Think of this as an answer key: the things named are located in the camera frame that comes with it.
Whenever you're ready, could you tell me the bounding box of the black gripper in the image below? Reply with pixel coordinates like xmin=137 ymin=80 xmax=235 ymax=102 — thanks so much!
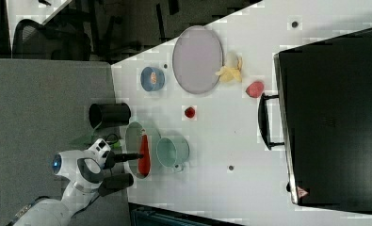
xmin=104 ymin=152 xmax=144 ymax=170

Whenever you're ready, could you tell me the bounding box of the red felt ketchup bottle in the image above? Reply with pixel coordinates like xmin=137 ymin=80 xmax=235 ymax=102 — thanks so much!
xmin=137 ymin=135 xmax=151 ymax=177

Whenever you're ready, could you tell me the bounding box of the mint green mug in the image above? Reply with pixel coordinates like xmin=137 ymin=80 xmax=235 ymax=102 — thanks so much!
xmin=156 ymin=135 xmax=189 ymax=172

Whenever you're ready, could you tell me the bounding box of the dark teal crate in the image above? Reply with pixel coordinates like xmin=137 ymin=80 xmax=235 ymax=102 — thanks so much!
xmin=130 ymin=205 xmax=225 ymax=226

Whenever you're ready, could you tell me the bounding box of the small red felt strawberry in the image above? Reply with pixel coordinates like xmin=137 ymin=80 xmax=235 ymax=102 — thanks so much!
xmin=185 ymin=106 xmax=196 ymax=119

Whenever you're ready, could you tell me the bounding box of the small blue bowl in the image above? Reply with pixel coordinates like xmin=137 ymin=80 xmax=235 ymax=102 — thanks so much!
xmin=140 ymin=67 xmax=165 ymax=91

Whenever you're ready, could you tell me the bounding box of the black office chair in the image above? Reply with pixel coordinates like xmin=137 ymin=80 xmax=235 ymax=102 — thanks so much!
xmin=11 ymin=9 xmax=122 ymax=61

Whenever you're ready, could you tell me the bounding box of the large grey oval plate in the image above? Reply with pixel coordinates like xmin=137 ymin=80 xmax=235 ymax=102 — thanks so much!
xmin=172 ymin=25 xmax=223 ymax=94

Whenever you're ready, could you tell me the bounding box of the yellow felt banana peel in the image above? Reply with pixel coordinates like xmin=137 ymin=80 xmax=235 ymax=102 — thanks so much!
xmin=215 ymin=56 xmax=243 ymax=82

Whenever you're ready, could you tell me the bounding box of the large pink felt strawberry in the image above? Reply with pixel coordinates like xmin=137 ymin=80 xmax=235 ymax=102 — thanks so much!
xmin=246 ymin=81 xmax=265 ymax=98

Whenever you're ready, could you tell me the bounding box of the black microwave oven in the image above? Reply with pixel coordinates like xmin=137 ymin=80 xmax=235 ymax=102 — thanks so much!
xmin=258 ymin=27 xmax=372 ymax=215

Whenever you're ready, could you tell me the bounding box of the green strainer handle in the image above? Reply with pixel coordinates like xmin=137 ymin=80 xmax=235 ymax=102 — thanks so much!
xmin=110 ymin=141 xmax=121 ymax=150

